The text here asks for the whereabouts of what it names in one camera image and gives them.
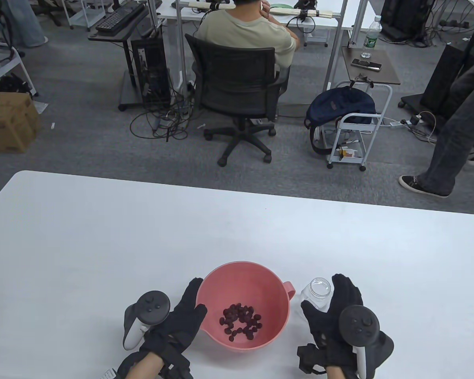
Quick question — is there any clear plastic jar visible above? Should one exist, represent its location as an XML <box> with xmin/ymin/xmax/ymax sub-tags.
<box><xmin>300</xmin><ymin>277</ymin><xmax>333</xmax><ymax>314</ymax></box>

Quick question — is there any navy blue backpack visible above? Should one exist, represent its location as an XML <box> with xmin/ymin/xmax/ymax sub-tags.
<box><xmin>305</xmin><ymin>87</ymin><xmax>376</xmax><ymax>155</ymax></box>

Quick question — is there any black bag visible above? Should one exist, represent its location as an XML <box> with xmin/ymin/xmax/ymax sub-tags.
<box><xmin>0</xmin><ymin>73</ymin><xmax>34</xmax><ymax>97</ymax></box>

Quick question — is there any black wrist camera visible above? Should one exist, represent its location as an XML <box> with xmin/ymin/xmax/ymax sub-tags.
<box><xmin>297</xmin><ymin>343</ymin><xmax>329</xmax><ymax>375</ymax></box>

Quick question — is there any black mesh office chair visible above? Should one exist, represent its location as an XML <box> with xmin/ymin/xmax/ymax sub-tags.
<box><xmin>184</xmin><ymin>34</ymin><xmax>291</xmax><ymax>167</ymax></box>

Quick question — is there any person's right forearm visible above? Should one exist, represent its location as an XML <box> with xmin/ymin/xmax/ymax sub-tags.
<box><xmin>326</xmin><ymin>365</ymin><xmax>358</xmax><ymax>379</ymax></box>

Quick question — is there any black cabinet on wheels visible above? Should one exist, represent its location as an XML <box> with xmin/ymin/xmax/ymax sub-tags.
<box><xmin>398</xmin><ymin>43</ymin><xmax>474</xmax><ymax>139</ymax></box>

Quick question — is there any brown cardboard box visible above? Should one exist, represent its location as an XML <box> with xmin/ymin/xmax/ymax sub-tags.
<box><xmin>0</xmin><ymin>92</ymin><xmax>42</xmax><ymax>154</ymax></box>

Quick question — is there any small white wheeled cart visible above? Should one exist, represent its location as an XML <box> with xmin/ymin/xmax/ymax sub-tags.
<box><xmin>63</xmin><ymin>0</ymin><xmax>106</xmax><ymax>31</ymax></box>

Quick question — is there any black equipment box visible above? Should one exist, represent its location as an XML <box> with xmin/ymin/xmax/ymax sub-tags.
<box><xmin>380</xmin><ymin>0</ymin><xmax>437</xmax><ymax>40</ymax></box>

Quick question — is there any white metal rolling cart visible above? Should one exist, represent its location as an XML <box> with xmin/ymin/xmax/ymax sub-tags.
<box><xmin>326</xmin><ymin>81</ymin><xmax>393</xmax><ymax>172</ymax></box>

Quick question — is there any person's left hand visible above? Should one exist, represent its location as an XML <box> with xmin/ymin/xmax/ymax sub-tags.
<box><xmin>138</xmin><ymin>278</ymin><xmax>208</xmax><ymax>358</ymax></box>

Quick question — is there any green label water bottle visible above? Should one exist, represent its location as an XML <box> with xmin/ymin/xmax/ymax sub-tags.
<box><xmin>361</xmin><ymin>15</ymin><xmax>383</xmax><ymax>59</ymax></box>

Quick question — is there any dark rolling keyboard stand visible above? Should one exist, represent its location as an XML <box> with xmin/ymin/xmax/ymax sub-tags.
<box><xmin>88</xmin><ymin>4</ymin><xmax>172</xmax><ymax>112</ymax></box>

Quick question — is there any tangle of black cables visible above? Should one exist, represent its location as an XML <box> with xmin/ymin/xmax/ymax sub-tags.
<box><xmin>130</xmin><ymin>89</ymin><xmax>201</xmax><ymax>143</ymax></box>

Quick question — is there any white metal-legged desk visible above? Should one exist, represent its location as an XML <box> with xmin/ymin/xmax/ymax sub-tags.
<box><xmin>157</xmin><ymin>0</ymin><xmax>370</xmax><ymax>91</ymax></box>

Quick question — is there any person's left forearm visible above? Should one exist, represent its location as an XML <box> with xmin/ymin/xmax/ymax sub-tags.
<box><xmin>117</xmin><ymin>349</ymin><xmax>192</xmax><ymax>379</ymax></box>

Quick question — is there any black computer tower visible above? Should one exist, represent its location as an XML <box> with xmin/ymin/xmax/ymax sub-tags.
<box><xmin>131</xmin><ymin>38</ymin><xmax>171</xmax><ymax>107</ymax></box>

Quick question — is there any dark brown side table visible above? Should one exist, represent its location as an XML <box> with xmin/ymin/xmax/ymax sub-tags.
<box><xmin>341</xmin><ymin>47</ymin><xmax>402</xmax><ymax>86</ymax></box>

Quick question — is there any person's right hand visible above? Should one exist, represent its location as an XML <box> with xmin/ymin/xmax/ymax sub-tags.
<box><xmin>301</xmin><ymin>274</ymin><xmax>364</xmax><ymax>370</ymax></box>

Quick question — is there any pink salad bowl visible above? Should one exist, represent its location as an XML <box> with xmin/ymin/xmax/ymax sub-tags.
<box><xmin>195</xmin><ymin>261</ymin><xmax>296</xmax><ymax>352</ymax></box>

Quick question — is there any black phone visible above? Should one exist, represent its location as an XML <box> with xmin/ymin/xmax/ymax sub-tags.
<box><xmin>351</xmin><ymin>58</ymin><xmax>382</xmax><ymax>72</ymax></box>

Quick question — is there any black keyboard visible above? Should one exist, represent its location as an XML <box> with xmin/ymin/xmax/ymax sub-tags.
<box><xmin>95</xmin><ymin>2</ymin><xmax>146</xmax><ymax>33</ymax></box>

